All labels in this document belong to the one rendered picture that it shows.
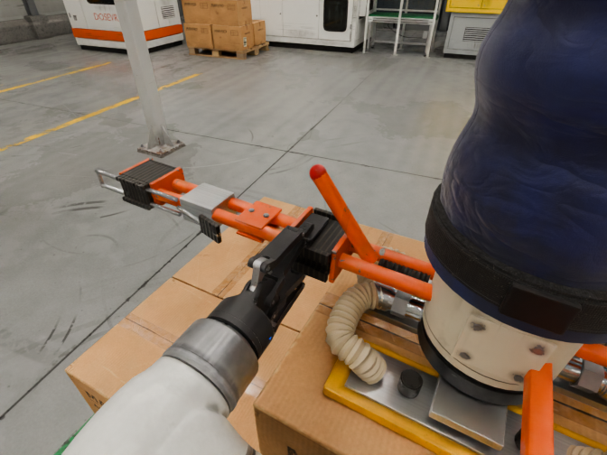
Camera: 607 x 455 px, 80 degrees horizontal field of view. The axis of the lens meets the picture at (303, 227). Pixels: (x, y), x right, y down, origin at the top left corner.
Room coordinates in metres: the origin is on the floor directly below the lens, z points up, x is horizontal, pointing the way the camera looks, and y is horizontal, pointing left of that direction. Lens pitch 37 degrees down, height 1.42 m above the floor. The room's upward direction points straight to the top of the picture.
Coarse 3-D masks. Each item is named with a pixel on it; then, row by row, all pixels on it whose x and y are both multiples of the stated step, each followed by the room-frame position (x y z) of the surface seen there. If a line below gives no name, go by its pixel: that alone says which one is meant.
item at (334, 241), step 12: (300, 216) 0.45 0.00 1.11; (324, 216) 0.46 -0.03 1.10; (324, 228) 0.43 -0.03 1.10; (336, 228) 0.43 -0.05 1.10; (324, 240) 0.40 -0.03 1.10; (336, 240) 0.40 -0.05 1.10; (348, 240) 0.40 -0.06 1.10; (312, 252) 0.37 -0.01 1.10; (324, 252) 0.37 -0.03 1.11; (336, 252) 0.37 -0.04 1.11; (348, 252) 0.41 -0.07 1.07; (300, 264) 0.38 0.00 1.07; (312, 264) 0.38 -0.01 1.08; (324, 264) 0.36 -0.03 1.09; (336, 264) 0.37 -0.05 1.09; (312, 276) 0.37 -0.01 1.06; (324, 276) 0.36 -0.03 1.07; (336, 276) 0.37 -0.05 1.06
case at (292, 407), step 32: (320, 320) 0.38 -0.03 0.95; (288, 352) 0.32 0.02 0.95; (320, 352) 0.32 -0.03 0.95; (416, 352) 0.32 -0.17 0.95; (288, 384) 0.27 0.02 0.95; (320, 384) 0.27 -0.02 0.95; (256, 416) 0.24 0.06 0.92; (288, 416) 0.23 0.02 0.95; (320, 416) 0.23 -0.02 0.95; (352, 416) 0.23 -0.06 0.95; (576, 416) 0.23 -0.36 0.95; (288, 448) 0.22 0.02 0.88; (320, 448) 0.20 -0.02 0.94; (352, 448) 0.19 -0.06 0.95; (384, 448) 0.19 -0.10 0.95; (416, 448) 0.19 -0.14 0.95
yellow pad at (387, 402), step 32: (384, 352) 0.31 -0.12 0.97; (352, 384) 0.26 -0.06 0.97; (384, 384) 0.26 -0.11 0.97; (416, 384) 0.24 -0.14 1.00; (384, 416) 0.22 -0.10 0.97; (416, 416) 0.22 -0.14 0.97; (512, 416) 0.22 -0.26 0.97; (448, 448) 0.18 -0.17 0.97; (480, 448) 0.18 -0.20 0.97; (512, 448) 0.18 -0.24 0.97
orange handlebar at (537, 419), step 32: (224, 224) 0.47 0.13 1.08; (256, 224) 0.44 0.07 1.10; (288, 224) 0.46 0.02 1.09; (352, 256) 0.38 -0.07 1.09; (384, 256) 0.38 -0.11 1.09; (416, 288) 0.32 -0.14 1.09; (576, 352) 0.24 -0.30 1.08; (544, 384) 0.19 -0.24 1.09; (544, 416) 0.16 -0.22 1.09; (544, 448) 0.14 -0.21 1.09
